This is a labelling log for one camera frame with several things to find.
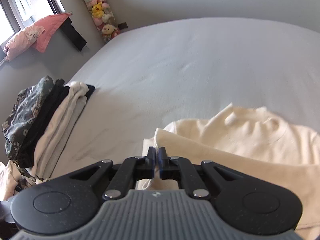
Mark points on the plush toy tube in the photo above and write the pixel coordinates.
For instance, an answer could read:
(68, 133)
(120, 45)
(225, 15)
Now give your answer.
(103, 18)

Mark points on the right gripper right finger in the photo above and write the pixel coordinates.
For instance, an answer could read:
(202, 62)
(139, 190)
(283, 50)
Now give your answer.
(182, 171)

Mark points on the pink pillow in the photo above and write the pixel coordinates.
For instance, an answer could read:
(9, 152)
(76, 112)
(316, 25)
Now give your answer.
(21, 41)

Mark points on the white folded garment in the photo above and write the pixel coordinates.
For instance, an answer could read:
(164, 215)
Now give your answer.
(11, 181)

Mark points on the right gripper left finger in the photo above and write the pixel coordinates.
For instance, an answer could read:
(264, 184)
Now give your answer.
(124, 176)

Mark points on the floral black jeans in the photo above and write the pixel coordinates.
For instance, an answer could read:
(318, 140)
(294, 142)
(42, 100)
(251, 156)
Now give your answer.
(25, 110)

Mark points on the black folded garment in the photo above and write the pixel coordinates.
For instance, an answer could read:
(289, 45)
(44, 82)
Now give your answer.
(25, 156)

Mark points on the folded beige garment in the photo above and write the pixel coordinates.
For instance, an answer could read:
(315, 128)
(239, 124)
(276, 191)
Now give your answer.
(57, 125)

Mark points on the grey bed sheet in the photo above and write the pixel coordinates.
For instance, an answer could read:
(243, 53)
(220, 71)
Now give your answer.
(148, 77)

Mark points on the cream sweater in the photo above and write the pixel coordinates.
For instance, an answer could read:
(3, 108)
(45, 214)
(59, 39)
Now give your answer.
(256, 142)

